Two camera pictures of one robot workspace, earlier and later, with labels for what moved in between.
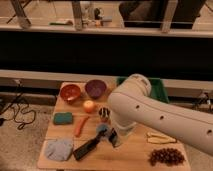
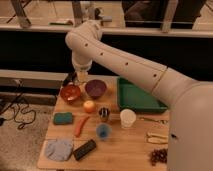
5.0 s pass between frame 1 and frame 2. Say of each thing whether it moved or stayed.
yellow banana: stayed
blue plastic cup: stayed
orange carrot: stayed
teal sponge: stayed
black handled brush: moved
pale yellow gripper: moved
